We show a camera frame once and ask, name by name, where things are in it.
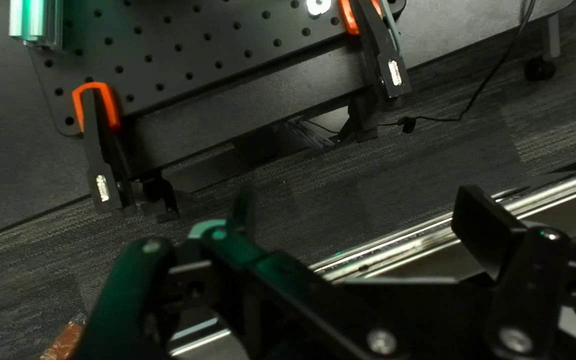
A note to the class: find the black caster wheel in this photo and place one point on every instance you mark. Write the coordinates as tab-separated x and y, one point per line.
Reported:
542	64

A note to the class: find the black perforated board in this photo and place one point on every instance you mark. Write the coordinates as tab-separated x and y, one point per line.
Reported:
200	46

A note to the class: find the grey metal open drawer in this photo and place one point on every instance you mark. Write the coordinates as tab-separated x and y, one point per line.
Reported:
400	242

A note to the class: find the orange black clamp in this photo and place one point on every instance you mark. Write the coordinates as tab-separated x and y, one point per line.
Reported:
105	160
380	52

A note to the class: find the green translucent cylinder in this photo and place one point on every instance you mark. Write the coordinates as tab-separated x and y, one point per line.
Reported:
30	21

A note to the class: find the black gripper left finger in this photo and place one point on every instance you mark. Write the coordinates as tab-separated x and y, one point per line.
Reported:
134	292

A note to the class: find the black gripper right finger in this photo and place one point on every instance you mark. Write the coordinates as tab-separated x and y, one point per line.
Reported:
529	281

